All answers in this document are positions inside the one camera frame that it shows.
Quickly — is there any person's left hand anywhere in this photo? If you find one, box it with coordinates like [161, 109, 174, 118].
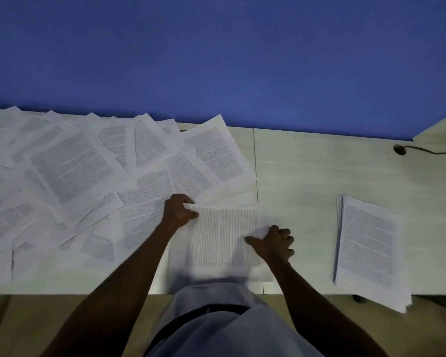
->
[160, 193, 200, 231]

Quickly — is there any person's right hand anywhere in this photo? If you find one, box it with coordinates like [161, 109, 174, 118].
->
[244, 225, 295, 264]

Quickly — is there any printed paper bundle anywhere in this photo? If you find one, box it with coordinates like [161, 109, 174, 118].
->
[169, 202, 276, 283]

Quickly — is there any neat stack of printed sheets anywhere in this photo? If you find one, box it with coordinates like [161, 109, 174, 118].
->
[333, 195, 413, 315]

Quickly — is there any spread of printed papers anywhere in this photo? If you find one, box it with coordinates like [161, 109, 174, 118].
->
[0, 106, 259, 291]

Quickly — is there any person's left forearm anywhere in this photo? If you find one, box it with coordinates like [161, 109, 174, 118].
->
[41, 221, 181, 357]

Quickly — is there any person's right forearm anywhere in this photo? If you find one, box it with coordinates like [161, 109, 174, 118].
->
[267, 254, 390, 357]

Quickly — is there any white shirt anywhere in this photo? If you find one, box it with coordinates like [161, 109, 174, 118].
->
[143, 282, 326, 357]

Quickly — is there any black strap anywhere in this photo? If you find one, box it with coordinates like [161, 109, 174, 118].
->
[145, 303, 250, 357]

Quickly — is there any black cable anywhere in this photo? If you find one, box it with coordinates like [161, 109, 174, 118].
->
[403, 145, 446, 157]

